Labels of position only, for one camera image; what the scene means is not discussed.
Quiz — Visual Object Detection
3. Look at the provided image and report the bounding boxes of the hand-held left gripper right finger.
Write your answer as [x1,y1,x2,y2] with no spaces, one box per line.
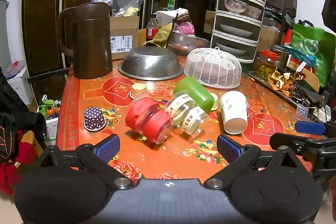
[203,134,314,189]

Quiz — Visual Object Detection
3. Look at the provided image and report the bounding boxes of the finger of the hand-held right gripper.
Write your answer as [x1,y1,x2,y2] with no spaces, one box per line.
[270,132,319,159]
[294,121,336,137]

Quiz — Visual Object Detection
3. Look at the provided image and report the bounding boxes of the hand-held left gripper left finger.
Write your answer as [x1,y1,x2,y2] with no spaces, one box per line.
[39,134,134,191]

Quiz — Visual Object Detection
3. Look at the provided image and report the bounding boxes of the white paper cup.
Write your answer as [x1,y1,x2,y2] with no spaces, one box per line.
[219,91,249,135]

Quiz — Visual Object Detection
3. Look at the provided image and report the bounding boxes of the clear cup with red ribbon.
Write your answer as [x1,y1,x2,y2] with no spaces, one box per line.
[135,105,174,145]
[125,97,160,133]

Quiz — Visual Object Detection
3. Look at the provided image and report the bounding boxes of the purple polka dot paper cup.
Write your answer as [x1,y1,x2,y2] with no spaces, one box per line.
[84,107,107,132]

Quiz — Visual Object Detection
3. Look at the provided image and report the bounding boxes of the clear cup with white ribbon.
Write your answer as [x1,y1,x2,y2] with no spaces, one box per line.
[175,106,210,139]
[165,91,197,126]

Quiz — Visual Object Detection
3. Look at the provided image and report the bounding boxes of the yellow patterned paper cup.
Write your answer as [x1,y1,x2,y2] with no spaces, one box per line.
[130,83,147,99]

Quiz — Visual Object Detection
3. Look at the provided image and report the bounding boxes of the green plastic cup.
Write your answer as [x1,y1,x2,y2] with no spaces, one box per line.
[173,76,215,114]

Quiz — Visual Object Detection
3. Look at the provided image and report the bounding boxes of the red printed tablecloth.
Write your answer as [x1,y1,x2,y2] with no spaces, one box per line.
[56,55,315,188]

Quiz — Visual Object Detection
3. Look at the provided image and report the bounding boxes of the dark metal tray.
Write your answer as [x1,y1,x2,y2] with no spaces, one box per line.
[248,70,324,115]

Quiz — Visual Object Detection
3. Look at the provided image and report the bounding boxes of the dried orange peels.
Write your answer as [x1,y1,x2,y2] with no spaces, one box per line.
[267,71,303,95]

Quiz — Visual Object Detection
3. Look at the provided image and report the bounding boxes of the white basket of toys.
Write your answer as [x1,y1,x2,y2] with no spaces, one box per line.
[37,95,62,139]

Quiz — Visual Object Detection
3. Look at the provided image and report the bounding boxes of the glass jar with red lid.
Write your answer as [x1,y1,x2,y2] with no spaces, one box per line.
[254,50,279,83]

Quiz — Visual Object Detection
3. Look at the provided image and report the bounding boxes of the metal pot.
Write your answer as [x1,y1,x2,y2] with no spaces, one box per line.
[271,45,292,69]

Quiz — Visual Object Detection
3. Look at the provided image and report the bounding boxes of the green shopping bag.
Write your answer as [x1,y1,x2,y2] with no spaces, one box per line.
[287,21,336,88]

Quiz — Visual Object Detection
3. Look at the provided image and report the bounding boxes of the white mesh food cover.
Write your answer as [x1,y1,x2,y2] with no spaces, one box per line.
[184,47,241,89]

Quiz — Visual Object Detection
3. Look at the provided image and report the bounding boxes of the metal colander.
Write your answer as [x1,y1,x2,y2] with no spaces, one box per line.
[117,46,184,81]

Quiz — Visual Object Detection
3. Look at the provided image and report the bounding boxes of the red cloth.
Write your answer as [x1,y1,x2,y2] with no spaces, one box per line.
[0,142,38,195]

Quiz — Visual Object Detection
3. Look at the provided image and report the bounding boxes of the dark clothing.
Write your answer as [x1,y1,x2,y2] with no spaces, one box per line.
[0,68,47,161]

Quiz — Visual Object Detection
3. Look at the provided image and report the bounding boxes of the brown plastic pitcher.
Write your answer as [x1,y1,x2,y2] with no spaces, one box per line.
[56,2,114,80]

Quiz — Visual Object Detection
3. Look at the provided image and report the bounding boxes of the white cardboard box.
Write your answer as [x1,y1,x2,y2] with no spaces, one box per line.
[7,61,33,107]

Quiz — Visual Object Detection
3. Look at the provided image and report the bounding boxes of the metal basin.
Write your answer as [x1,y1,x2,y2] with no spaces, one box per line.
[167,32,212,56]

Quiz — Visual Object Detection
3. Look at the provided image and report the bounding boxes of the white plate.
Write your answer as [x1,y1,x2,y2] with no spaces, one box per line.
[219,24,254,34]

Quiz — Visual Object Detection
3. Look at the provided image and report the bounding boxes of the yellow-green cloth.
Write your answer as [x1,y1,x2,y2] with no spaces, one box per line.
[142,23,174,48]

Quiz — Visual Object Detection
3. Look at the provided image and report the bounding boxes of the pale floral bowl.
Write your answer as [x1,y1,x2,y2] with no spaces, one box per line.
[245,5,263,19]

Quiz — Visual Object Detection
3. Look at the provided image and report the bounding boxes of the cola bottle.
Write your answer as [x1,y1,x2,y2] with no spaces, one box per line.
[146,14,159,41]

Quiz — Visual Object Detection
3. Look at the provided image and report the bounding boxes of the pink cloth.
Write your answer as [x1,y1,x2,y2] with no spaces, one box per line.
[175,22,195,36]

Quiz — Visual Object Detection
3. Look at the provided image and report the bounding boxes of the blue floral bowl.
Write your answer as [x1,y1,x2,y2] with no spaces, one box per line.
[224,0,249,14]

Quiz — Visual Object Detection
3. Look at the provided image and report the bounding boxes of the dark brown wardrobe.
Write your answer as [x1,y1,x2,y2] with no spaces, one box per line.
[21,0,223,98]

